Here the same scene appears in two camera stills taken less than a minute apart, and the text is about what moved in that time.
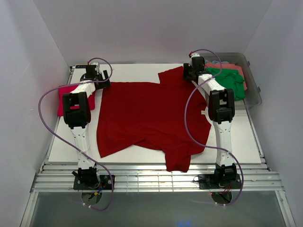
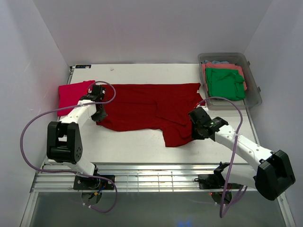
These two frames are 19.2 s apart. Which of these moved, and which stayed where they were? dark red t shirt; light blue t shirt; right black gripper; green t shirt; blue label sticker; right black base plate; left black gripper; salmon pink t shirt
Moved: dark red t shirt; right black gripper; left black gripper
Stayed: light blue t shirt; salmon pink t shirt; green t shirt; right black base plate; blue label sticker
